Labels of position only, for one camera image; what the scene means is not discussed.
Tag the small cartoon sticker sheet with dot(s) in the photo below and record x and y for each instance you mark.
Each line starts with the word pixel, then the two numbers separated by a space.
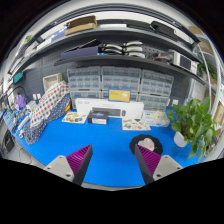
pixel 75 117

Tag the green plant in white pot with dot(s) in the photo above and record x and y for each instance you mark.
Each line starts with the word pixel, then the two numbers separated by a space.
pixel 191 123

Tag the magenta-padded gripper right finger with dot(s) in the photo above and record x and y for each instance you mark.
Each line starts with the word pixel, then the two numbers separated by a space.
pixel 166 165

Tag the large cartoon sticker sheet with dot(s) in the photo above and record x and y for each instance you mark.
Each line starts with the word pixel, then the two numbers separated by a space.
pixel 136 125

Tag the yellow cardboard box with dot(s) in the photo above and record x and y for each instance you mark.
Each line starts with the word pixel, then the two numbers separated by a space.
pixel 119 95

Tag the white wooden crate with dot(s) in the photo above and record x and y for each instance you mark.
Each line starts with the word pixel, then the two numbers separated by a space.
pixel 52 81

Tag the dark wall shelf unit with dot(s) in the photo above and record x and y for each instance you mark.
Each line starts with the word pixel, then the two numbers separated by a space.
pixel 116 59

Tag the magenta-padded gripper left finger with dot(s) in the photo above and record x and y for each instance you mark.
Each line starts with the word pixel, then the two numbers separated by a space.
pixel 61 166

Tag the long white keyboard box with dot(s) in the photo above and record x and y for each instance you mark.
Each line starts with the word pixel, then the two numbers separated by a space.
pixel 100 104

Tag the black cartoon-eyed mouse pad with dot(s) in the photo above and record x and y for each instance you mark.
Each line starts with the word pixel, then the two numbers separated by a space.
pixel 135 140

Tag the small black box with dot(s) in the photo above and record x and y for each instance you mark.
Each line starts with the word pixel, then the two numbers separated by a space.
pixel 97 118

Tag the white and blue glove box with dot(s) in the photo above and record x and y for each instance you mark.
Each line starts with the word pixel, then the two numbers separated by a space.
pixel 156 119

